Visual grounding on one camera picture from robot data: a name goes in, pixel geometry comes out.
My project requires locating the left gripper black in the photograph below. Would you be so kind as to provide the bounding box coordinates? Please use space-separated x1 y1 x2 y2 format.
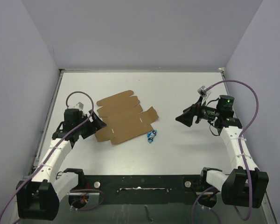
75 110 105 139

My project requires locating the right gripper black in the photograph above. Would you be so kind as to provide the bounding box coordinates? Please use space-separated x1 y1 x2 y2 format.
175 96 220 127

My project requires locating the brown cardboard box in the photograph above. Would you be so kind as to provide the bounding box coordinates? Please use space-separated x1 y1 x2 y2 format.
95 90 159 145

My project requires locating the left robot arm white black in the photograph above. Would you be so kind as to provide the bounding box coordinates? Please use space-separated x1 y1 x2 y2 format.
16 108 107 220

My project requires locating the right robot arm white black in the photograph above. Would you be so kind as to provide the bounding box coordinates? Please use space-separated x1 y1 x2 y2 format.
175 95 269 208

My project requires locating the blue toy car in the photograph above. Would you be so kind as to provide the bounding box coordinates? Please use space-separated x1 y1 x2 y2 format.
147 129 157 143

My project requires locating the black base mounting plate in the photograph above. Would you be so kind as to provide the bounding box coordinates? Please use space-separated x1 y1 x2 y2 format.
68 175 210 208

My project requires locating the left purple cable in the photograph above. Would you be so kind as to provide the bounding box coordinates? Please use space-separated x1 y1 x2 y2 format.
0 91 105 219

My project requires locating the purple cable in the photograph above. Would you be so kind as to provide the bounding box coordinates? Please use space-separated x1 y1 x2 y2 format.
0 91 105 219
193 79 259 221

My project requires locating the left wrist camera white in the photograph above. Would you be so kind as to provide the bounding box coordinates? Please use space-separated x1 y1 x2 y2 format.
74 102 84 111

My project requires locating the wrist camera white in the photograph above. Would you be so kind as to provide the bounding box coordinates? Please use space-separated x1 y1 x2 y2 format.
197 85 211 98
74 102 84 111

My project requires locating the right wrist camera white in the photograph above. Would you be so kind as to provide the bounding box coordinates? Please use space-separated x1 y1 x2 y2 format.
197 85 211 98

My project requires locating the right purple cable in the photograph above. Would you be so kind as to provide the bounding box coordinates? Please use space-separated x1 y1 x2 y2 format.
193 79 259 221

